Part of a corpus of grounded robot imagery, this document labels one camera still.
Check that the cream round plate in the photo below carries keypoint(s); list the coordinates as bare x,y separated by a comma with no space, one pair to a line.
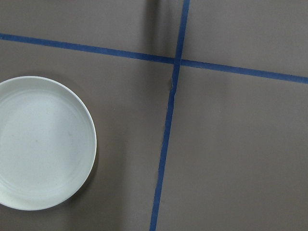
47,143

